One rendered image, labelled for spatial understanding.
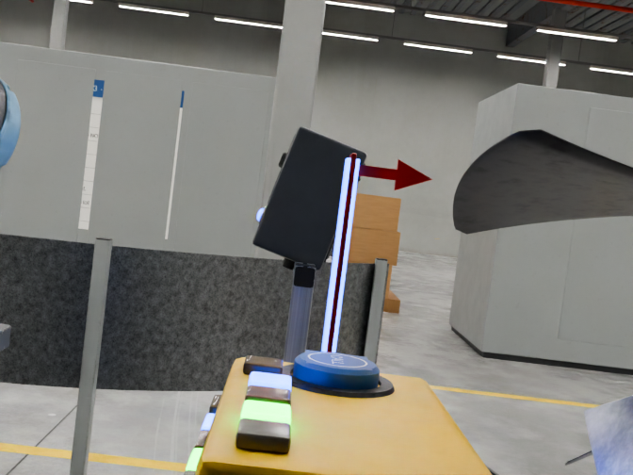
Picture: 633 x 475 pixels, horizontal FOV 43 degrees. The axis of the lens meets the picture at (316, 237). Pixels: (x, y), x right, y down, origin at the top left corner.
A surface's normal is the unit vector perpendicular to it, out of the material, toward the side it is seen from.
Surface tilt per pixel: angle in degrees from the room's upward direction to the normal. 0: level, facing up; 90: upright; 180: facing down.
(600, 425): 55
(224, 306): 90
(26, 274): 90
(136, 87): 90
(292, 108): 90
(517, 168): 164
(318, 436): 0
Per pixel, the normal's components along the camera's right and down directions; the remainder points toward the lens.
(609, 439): -0.58, -0.62
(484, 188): -0.11, 0.95
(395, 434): 0.12, -0.99
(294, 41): 0.03, 0.06
